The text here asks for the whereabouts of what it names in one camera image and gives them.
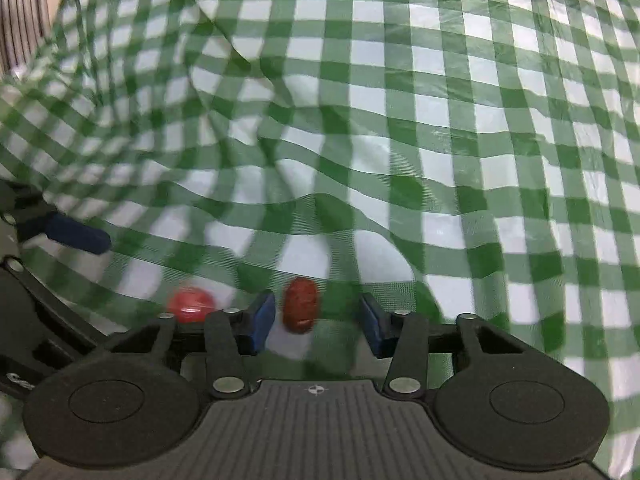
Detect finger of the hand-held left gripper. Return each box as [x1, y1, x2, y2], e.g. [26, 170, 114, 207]
[0, 255, 101, 358]
[0, 180, 113, 257]

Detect dark red date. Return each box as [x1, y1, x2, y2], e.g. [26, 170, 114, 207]
[282, 276, 320, 334]

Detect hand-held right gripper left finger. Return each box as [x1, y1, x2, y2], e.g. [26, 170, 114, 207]
[107, 290, 277, 400]

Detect green checked tablecloth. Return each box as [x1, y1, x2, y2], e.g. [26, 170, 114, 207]
[0, 0, 640, 480]

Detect striped grey cloth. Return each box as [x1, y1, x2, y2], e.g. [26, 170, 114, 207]
[0, 0, 53, 73]

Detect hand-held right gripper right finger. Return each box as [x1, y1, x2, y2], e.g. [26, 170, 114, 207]
[359, 292, 526, 400]

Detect red wrapped fruit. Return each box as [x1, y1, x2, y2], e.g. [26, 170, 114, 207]
[166, 287, 217, 325]

